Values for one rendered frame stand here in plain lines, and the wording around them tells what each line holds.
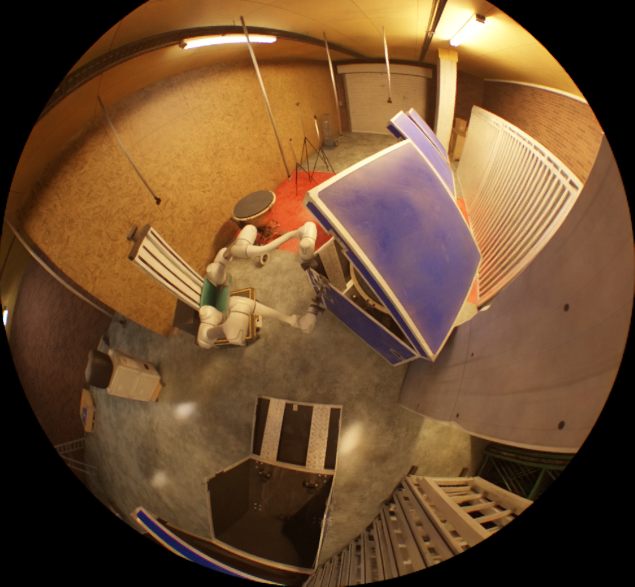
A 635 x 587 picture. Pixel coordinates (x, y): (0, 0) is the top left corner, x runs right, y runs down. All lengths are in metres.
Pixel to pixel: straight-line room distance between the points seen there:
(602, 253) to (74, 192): 3.57
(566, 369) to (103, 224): 3.50
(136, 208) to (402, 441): 4.24
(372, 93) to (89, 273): 8.80
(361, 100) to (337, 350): 8.00
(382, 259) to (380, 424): 1.84
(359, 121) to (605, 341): 8.41
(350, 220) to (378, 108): 7.47
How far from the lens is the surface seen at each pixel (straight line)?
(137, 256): 1.55
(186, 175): 3.20
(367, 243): 0.85
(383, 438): 2.35
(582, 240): 0.75
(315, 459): 2.28
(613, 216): 0.71
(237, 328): 1.20
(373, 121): 8.27
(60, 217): 2.95
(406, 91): 7.98
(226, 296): 2.06
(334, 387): 2.20
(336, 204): 0.84
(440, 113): 4.79
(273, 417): 2.34
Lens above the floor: 2.19
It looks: 55 degrees down
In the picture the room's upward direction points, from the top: 17 degrees counter-clockwise
